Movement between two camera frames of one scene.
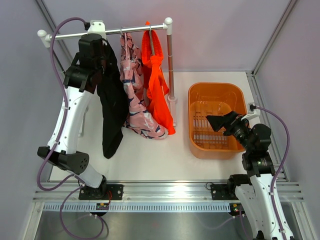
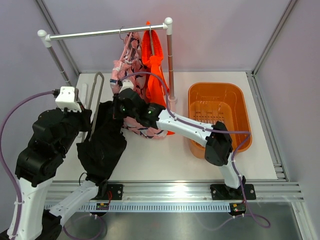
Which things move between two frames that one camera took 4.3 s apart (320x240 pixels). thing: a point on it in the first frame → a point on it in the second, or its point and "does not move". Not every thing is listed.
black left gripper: x=105 y=48 → x=85 y=115
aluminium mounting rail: x=169 y=191 does not move
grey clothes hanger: x=151 y=39 does not move
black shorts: x=112 y=95 → x=106 y=140
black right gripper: x=218 y=121 → x=116 y=114
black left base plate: x=101 y=192 does not move
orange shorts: x=157 y=100 does not move
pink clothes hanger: x=127 y=62 → x=126 y=44
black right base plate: x=220 y=192 does not move
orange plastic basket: x=209 y=99 does not move
